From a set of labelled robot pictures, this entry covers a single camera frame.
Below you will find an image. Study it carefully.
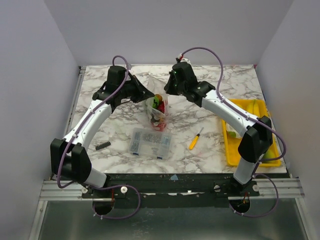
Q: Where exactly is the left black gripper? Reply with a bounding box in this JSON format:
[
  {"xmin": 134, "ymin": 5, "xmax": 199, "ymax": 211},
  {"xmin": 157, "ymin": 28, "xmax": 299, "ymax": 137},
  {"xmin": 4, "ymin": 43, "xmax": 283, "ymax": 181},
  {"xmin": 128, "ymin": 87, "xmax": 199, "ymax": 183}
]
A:
[{"xmin": 119, "ymin": 75, "xmax": 155, "ymax": 104}]

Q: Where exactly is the clear zip top bag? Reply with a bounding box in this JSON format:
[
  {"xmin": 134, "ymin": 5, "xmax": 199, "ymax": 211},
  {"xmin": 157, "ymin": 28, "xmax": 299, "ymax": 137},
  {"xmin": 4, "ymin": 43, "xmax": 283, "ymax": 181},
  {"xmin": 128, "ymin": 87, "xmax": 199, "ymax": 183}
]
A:
[{"xmin": 144, "ymin": 76, "xmax": 169, "ymax": 132}]

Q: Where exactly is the red bell pepper toy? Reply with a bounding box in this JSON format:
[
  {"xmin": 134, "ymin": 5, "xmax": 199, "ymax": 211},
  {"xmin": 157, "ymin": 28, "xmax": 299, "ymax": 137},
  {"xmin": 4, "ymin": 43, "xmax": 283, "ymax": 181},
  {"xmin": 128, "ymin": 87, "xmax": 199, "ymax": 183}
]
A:
[{"xmin": 150, "ymin": 118, "xmax": 167, "ymax": 132}]

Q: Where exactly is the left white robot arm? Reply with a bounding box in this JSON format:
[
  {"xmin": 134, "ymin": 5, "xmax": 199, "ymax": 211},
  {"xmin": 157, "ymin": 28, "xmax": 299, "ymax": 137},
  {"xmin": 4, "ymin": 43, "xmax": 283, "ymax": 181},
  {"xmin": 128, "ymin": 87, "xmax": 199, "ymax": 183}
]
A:
[{"xmin": 50, "ymin": 65, "xmax": 154, "ymax": 198}]

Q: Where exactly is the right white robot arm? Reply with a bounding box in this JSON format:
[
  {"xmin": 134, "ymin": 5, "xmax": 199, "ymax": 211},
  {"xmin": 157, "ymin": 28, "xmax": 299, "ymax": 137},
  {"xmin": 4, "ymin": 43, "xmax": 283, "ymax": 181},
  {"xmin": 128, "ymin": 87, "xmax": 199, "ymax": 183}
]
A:
[{"xmin": 164, "ymin": 62, "xmax": 273, "ymax": 196}]

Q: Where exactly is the clear screw organizer box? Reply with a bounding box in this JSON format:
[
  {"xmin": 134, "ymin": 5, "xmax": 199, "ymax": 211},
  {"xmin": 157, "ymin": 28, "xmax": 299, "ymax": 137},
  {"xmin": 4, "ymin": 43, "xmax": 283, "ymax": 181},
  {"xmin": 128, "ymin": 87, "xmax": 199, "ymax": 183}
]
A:
[{"xmin": 128, "ymin": 128, "xmax": 173, "ymax": 160}]

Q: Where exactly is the black toothed plastic part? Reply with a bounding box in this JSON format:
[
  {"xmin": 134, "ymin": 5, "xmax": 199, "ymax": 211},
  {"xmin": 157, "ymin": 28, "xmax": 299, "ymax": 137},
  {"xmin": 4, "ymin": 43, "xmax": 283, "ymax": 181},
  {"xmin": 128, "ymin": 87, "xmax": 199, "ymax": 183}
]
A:
[{"xmin": 95, "ymin": 141, "xmax": 111, "ymax": 151}]

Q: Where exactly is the white cauliflower toy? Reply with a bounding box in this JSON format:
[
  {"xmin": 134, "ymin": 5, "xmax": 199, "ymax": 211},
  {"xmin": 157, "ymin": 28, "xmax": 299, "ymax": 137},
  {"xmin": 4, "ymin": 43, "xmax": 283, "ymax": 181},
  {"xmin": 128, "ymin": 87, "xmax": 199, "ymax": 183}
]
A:
[{"xmin": 225, "ymin": 123, "xmax": 242, "ymax": 139}]

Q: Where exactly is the yellow banana bunch toy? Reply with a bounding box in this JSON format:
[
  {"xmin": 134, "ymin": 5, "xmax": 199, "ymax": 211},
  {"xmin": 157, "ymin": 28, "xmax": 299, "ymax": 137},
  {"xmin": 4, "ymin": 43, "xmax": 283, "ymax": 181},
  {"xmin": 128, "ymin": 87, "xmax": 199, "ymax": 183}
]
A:
[{"xmin": 246, "ymin": 99, "xmax": 261, "ymax": 118}]

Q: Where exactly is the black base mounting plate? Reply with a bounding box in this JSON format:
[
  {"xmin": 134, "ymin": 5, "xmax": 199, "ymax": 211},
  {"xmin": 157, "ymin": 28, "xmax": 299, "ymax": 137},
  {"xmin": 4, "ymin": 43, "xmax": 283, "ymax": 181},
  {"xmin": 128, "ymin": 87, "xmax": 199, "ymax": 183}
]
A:
[{"xmin": 82, "ymin": 173, "xmax": 260, "ymax": 209}]

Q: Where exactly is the green yellow lemon toy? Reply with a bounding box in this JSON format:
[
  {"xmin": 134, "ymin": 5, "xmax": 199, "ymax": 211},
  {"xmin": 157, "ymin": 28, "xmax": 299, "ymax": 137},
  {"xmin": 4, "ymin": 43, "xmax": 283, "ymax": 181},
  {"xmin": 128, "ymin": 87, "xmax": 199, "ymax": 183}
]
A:
[{"xmin": 260, "ymin": 149, "xmax": 276, "ymax": 163}]

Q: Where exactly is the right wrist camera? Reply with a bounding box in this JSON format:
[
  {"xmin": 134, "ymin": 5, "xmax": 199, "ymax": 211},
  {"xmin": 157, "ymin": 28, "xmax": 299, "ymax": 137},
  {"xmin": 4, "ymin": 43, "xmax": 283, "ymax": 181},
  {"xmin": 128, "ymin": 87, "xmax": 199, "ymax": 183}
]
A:
[{"xmin": 175, "ymin": 53, "xmax": 191, "ymax": 64}]

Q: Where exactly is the yellow handle screwdriver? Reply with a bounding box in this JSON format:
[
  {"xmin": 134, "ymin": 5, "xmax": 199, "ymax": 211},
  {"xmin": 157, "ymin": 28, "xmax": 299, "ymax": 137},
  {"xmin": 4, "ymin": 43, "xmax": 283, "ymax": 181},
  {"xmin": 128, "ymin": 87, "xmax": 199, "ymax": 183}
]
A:
[{"xmin": 188, "ymin": 127, "xmax": 204, "ymax": 150}]

